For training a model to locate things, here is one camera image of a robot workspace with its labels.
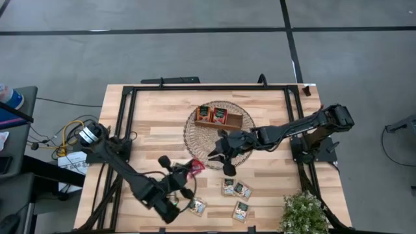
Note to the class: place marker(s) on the white cardboard box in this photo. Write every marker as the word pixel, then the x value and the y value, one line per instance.
pixel 73 167

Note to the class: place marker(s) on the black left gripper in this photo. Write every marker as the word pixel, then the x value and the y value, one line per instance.
pixel 177 180

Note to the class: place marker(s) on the blue notebook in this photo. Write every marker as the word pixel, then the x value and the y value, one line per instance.
pixel 9 121

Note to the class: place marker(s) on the orange tea packet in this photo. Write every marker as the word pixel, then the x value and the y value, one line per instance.
pixel 204 113

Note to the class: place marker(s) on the grey stand leg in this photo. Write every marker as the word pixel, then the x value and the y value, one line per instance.
pixel 404 124

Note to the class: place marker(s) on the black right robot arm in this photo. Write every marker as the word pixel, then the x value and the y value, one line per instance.
pixel 292 126

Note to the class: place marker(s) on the white paper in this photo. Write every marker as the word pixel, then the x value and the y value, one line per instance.
pixel 2 140

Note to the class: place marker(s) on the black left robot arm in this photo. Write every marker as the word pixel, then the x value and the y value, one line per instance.
pixel 130 175

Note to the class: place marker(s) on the blue white bottle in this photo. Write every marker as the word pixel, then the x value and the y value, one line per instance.
pixel 13 99

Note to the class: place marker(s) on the long black bar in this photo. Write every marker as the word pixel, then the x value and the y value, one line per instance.
pixel 170 80

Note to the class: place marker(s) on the beige tea packet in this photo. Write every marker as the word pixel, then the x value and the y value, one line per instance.
pixel 243 191
pixel 228 187
pixel 198 207

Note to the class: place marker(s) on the pouches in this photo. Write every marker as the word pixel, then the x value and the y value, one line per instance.
pixel 240 212

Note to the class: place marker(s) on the potted plant white flowers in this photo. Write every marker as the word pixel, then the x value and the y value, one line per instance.
pixel 304 213

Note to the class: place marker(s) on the small black bracket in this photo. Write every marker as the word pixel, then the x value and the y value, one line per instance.
pixel 162 230
pixel 306 91
pixel 252 230

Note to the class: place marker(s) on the black table frame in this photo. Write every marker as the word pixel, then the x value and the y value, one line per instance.
pixel 211 87

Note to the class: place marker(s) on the round woven placemat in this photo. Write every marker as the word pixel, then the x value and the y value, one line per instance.
pixel 201 143

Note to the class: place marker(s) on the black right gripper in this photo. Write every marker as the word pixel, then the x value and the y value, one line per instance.
pixel 242 143

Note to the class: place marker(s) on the black arched clamp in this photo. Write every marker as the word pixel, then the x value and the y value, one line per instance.
pixel 262 75

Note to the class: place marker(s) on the wooden tea organizer box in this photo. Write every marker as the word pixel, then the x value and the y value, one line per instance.
pixel 235 122

